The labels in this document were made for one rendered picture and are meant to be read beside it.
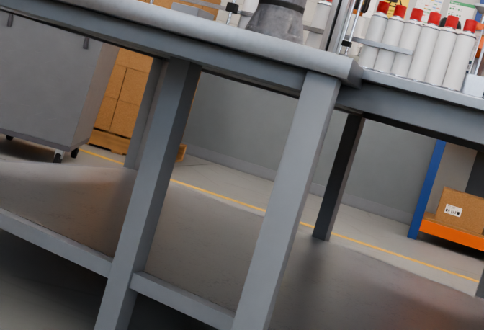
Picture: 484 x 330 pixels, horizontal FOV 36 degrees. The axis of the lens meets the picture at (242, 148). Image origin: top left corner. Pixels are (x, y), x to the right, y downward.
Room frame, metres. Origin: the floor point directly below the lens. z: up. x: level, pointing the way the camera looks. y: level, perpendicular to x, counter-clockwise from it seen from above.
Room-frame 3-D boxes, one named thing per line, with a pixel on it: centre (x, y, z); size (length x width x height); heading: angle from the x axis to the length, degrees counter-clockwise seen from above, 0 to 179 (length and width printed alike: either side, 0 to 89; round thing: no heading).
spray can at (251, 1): (2.41, 0.10, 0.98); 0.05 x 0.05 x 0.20
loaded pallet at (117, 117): (5.97, 1.11, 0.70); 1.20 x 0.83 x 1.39; 81
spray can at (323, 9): (2.31, -0.12, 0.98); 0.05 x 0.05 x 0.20
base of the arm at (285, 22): (1.86, 0.00, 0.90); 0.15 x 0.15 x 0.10
